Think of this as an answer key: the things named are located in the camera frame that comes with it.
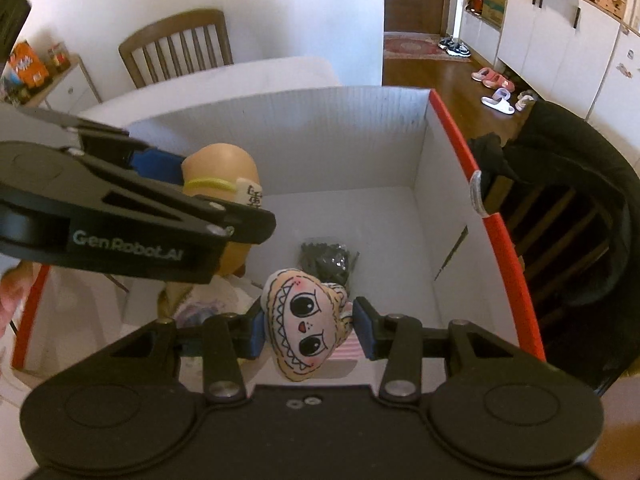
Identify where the printed cardboard carton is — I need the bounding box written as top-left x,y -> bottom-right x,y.
481,0 -> 511,24

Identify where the orange snack bag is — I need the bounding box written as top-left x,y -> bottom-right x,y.
10,42 -> 51,92

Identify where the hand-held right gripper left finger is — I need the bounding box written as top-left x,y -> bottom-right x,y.
112,303 -> 267,404

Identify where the white sticker-covered cabinet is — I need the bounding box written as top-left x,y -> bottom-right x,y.
584,25 -> 640,171

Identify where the white marble desktop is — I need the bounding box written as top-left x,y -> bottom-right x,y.
75,56 -> 343,128

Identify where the dark wooden chair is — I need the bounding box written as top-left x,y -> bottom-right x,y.
480,175 -> 632,342

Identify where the person's left hand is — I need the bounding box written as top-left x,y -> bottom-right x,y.
0,262 -> 34,336

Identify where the white side cabinet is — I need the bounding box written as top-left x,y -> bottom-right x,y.
24,57 -> 101,114

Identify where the black jacket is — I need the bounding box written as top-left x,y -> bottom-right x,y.
467,100 -> 640,392

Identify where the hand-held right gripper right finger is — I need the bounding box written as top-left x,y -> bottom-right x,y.
352,296 -> 511,404

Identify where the yellow dog plush toy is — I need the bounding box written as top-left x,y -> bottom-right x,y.
159,142 -> 264,321

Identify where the red patterned rug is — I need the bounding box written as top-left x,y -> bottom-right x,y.
384,32 -> 473,64

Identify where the white lower cabinet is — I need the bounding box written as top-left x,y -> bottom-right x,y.
496,0 -> 627,122

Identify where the white toy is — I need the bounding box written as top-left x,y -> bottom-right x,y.
172,280 -> 263,334

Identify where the brown wooden chair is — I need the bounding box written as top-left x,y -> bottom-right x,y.
118,8 -> 234,90

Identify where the doll face plush toy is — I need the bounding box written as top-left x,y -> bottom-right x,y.
260,269 -> 354,386

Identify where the red cardboard box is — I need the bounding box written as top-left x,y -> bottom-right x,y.
11,87 -> 547,377

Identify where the dark sauce jar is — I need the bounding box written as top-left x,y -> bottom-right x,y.
47,42 -> 71,73

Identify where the clear bag of black parts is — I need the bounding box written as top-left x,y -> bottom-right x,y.
300,241 -> 361,292

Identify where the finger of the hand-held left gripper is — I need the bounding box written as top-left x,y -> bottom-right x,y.
65,148 -> 277,246
0,105 -> 185,187

